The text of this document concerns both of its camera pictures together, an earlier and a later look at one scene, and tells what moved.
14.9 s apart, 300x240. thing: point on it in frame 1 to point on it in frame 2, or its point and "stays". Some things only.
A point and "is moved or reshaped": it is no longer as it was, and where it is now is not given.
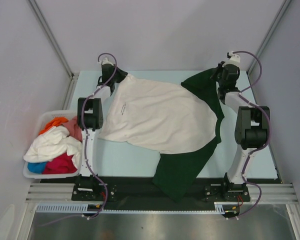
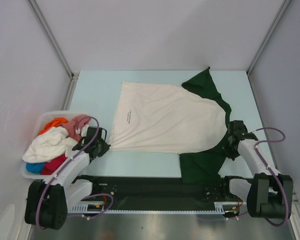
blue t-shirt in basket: [36, 167] stays
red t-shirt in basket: [62, 164] stays
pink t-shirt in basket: [75, 131] stays
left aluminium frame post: [45, 24] stays
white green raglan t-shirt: [182, 122] is moved or reshaped
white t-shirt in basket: [53, 141] stays
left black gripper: [122, 74] to [105, 148]
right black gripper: [221, 67] to [228, 153]
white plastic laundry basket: [42, 119] stays
